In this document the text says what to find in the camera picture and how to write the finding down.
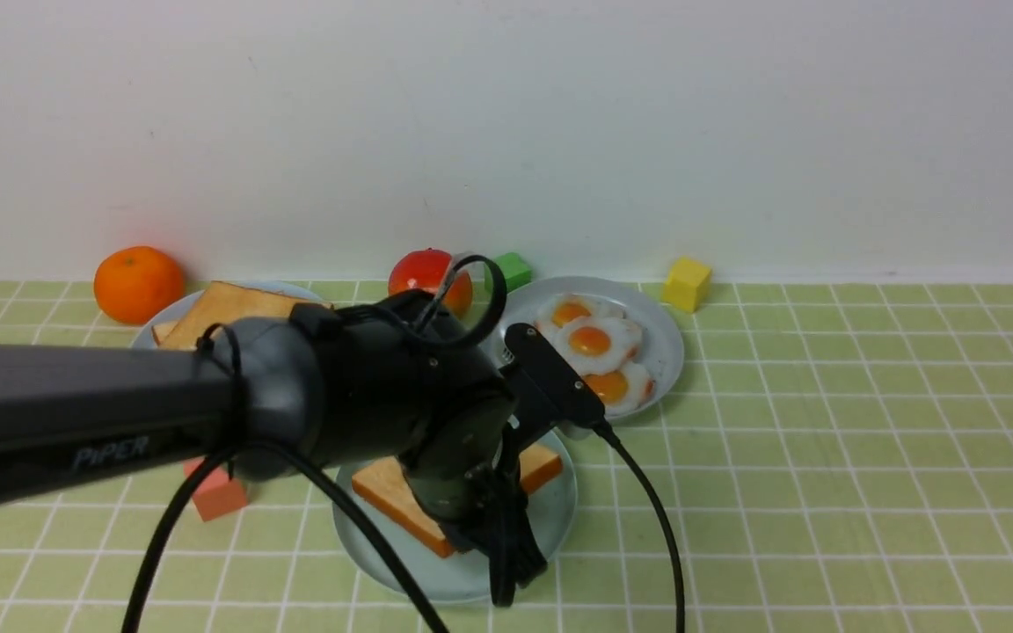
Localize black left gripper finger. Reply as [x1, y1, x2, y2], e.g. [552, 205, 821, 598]
[485, 474, 517, 608]
[507, 492, 548, 588]

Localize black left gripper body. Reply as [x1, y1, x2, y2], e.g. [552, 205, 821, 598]
[398, 389, 532, 553]

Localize toast slice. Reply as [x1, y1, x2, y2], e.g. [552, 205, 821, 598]
[151, 321, 177, 347]
[350, 442, 567, 558]
[157, 281, 335, 352]

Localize fried egg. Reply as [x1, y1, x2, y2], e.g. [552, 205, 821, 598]
[532, 294, 624, 339]
[583, 361, 655, 417]
[552, 316, 644, 376]

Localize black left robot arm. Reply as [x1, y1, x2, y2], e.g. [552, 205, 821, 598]
[0, 291, 547, 606]

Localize light teal empty plate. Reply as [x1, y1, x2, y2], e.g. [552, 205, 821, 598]
[332, 432, 578, 605]

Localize green cube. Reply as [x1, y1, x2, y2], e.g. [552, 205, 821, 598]
[484, 252, 532, 294]

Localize red apple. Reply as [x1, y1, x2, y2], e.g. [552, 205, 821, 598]
[389, 248, 474, 319]

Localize grey-blue egg plate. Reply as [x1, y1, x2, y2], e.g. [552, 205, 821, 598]
[482, 276, 686, 421]

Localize salmon red cube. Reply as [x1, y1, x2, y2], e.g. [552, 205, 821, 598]
[189, 466, 249, 522]

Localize yellow cube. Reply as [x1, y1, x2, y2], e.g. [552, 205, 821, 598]
[660, 257, 714, 314]

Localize grey-blue bread plate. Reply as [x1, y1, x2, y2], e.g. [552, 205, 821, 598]
[131, 280, 324, 350]

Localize orange fruit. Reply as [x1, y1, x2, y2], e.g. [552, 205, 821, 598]
[92, 245, 186, 327]

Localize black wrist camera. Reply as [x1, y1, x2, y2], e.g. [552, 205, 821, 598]
[501, 322, 607, 441]

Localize black camera cable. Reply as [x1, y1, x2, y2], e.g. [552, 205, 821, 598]
[120, 254, 686, 633]

